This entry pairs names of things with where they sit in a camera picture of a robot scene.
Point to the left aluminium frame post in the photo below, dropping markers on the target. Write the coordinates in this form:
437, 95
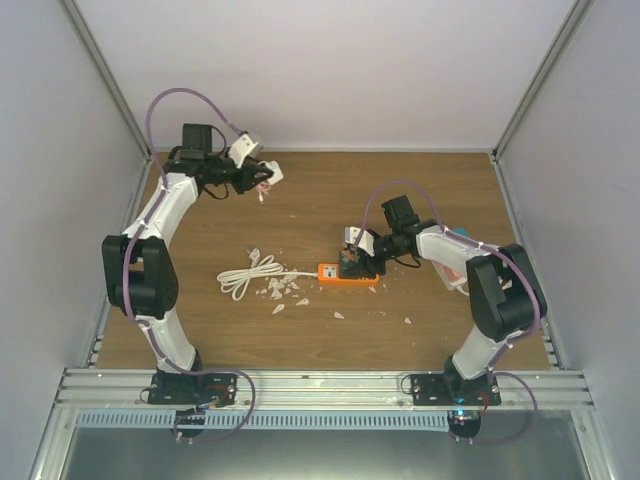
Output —
90, 45

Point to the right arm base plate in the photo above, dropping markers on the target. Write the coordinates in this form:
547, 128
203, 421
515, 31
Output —
444, 390

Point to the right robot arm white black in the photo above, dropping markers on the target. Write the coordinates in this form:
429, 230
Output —
505, 297

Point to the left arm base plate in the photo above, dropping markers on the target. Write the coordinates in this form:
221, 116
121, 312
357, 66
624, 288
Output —
207, 391

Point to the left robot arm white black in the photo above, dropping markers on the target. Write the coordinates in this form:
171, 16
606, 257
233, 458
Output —
139, 274

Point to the white pink power strip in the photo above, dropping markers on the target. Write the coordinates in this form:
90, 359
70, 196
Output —
457, 286

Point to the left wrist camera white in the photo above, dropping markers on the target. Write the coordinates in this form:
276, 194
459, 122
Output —
247, 145

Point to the right aluminium frame post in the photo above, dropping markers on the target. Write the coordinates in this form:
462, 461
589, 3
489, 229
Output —
568, 27

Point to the green dragon cube plug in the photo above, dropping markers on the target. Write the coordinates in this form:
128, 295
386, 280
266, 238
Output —
351, 265

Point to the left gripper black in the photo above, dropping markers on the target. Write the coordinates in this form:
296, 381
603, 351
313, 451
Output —
247, 172

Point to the aluminium front rail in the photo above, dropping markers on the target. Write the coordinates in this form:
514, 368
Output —
325, 390

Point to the grey slotted cable duct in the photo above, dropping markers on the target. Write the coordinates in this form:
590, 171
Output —
276, 420

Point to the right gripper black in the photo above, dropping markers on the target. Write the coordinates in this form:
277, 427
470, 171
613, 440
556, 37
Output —
371, 266

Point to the orange power strip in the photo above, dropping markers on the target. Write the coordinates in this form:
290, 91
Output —
328, 275

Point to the aluminium frame post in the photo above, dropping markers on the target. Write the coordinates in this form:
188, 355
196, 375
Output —
90, 45
568, 27

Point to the pink charger plug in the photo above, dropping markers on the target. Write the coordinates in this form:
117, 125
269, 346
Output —
451, 275

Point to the white usb charger plug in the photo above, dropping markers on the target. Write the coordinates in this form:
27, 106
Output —
277, 174

